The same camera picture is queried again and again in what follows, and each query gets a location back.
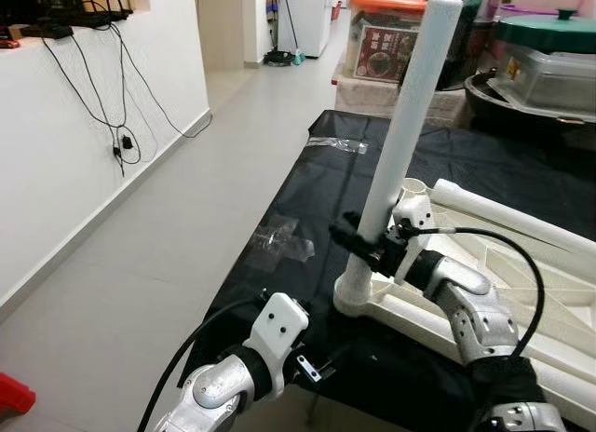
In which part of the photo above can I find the white plastic table top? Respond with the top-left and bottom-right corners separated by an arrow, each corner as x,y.
333,176 -> 596,428

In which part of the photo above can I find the black round basin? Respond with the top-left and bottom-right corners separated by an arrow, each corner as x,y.
464,74 -> 596,140

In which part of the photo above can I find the black wall cable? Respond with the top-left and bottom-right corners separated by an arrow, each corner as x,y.
37,22 -> 210,177

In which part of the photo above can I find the red floor object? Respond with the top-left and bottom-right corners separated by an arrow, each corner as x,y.
0,371 -> 36,419

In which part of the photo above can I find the orange lidded clear bin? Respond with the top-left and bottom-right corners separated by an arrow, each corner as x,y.
343,0 -> 429,84

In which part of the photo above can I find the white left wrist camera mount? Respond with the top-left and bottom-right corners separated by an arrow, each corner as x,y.
250,292 -> 310,372

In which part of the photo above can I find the white fridge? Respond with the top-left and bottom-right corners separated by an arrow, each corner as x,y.
279,0 -> 336,59

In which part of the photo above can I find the clear plastic storage box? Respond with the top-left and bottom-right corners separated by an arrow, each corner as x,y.
484,46 -> 596,116

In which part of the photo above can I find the beige cloth covered crate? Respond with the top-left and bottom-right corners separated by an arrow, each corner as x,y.
333,74 -> 471,126

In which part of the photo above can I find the black wire wall rack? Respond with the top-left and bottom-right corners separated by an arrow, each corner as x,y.
0,0 -> 131,37

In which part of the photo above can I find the black floor mop head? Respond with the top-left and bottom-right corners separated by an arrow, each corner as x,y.
264,48 -> 304,68

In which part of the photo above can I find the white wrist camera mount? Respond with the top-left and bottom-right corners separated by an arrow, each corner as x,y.
250,292 -> 310,372
391,192 -> 435,284

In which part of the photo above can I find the red patterned box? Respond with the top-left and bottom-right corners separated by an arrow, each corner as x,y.
354,27 -> 411,82

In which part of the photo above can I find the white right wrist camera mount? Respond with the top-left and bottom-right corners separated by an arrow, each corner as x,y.
391,192 -> 435,284

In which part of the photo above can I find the clear tape cross patch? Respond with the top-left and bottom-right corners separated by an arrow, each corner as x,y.
251,218 -> 318,265

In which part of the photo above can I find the black power adapter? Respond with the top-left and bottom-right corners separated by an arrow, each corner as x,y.
114,129 -> 137,163

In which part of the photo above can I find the black tablecloth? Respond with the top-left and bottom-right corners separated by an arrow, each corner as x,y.
182,111 -> 596,432

